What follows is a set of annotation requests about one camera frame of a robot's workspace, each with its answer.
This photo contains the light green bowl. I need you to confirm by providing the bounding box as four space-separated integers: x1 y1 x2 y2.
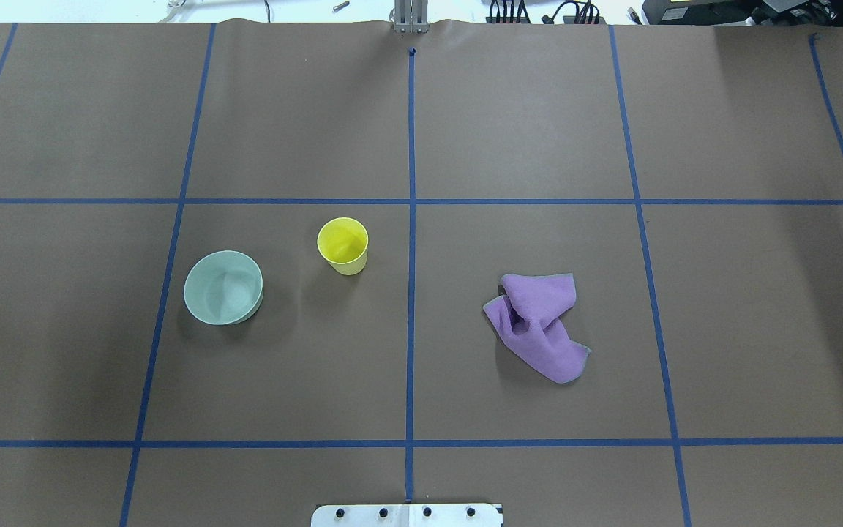
183 250 264 326

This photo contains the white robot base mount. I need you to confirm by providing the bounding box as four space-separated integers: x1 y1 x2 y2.
310 503 504 526

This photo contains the metal camera pole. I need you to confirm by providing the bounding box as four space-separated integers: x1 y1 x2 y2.
389 0 430 34

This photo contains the purple cloth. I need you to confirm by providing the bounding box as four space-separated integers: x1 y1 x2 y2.
482 273 591 384

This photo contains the yellow plastic cup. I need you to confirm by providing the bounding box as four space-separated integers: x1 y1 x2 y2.
315 217 369 276

